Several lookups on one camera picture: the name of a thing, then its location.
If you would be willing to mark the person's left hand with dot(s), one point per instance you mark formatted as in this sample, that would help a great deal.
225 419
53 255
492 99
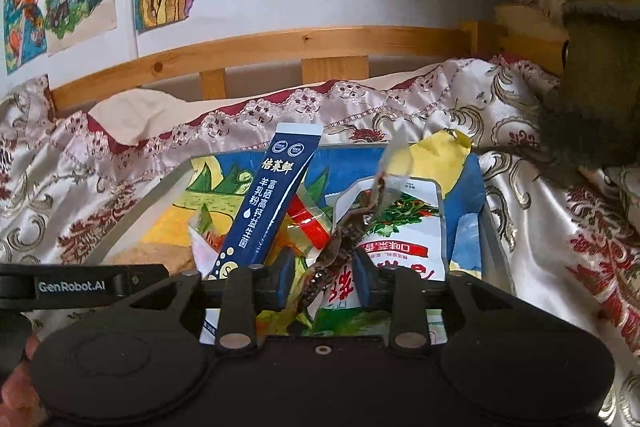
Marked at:
17 389

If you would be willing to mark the dark blue stick packet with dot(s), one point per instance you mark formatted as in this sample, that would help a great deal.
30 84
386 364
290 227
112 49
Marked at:
270 207

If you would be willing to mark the wooden bed headboard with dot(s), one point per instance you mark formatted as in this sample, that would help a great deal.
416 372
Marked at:
300 44

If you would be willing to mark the red and yellow clear packet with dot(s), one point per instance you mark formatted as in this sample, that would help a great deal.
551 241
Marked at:
307 219

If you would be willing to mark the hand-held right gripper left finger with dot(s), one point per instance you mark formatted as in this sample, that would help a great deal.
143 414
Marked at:
282 279

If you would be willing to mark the clear packet of brown snack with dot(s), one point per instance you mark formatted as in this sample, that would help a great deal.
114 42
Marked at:
345 242

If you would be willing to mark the white vegetable print snack packet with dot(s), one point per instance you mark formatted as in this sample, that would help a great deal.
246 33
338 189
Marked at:
405 232

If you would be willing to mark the colourful drawing paper sheet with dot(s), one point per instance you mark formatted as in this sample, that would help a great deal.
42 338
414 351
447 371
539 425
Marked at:
240 169

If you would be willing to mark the white and orange snack packet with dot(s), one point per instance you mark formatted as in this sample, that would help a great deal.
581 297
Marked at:
202 247

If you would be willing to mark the olive green garment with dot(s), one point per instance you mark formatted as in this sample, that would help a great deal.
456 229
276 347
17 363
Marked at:
600 57

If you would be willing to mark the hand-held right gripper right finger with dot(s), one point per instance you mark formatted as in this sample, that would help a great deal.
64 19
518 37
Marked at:
364 279

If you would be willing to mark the orange figure wall drawing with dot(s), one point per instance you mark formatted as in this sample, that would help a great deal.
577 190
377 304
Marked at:
22 7

